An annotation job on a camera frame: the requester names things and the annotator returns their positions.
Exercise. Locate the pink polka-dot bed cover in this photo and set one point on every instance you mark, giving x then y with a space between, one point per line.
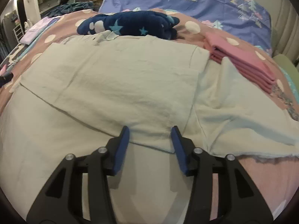
257 144

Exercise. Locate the pink folded clothes stack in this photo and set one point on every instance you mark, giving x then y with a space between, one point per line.
247 63

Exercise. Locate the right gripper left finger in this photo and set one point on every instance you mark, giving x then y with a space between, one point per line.
60 199

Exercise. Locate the blue tree-patterned pillow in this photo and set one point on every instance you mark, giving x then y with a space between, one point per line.
245 19

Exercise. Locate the navy star-patterned folded garment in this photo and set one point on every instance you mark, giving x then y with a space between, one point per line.
139 23

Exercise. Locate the lavender folded garment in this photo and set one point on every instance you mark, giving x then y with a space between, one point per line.
37 29

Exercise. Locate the green pillow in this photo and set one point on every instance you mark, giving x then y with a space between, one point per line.
289 70

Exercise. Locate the floral patterned cloth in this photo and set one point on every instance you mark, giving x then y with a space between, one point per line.
284 102

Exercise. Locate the dark teal fuzzy blanket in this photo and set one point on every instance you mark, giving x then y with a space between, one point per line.
68 8

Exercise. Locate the beige curtain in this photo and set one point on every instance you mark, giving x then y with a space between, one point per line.
284 19

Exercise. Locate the light grey long-sleeve shirt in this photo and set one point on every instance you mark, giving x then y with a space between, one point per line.
130 111

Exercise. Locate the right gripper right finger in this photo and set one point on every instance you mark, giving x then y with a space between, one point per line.
239 200

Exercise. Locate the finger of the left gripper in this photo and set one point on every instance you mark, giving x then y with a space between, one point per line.
4 79

